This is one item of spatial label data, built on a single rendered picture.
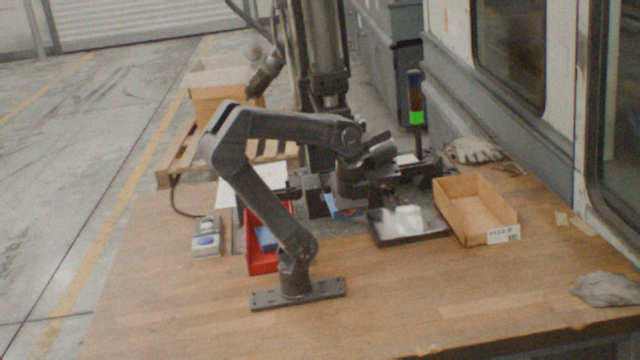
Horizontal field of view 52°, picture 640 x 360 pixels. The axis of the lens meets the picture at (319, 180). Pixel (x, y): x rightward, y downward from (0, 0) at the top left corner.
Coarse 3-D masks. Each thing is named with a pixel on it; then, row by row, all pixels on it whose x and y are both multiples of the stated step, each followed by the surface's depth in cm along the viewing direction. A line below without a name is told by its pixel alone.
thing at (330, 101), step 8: (312, 96) 173; (320, 96) 177; (328, 96) 160; (336, 96) 162; (312, 104) 173; (320, 104) 165; (328, 104) 162; (336, 104) 162; (344, 104) 162; (320, 112) 158; (328, 112) 158; (336, 112) 158; (344, 112) 158; (352, 112) 169; (352, 120) 163; (360, 120) 162; (296, 144) 161; (304, 144) 161
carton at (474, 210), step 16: (448, 176) 166; (464, 176) 166; (480, 176) 164; (448, 192) 167; (464, 192) 168; (480, 192) 166; (496, 192) 154; (448, 208) 154; (464, 208) 163; (480, 208) 162; (496, 208) 155; (512, 208) 145; (448, 224) 157; (464, 224) 143; (480, 224) 154; (496, 224) 153; (512, 224) 146; (464, 240) 145; (480, 240) 145; (496, 240) 146; (512, 240) 146
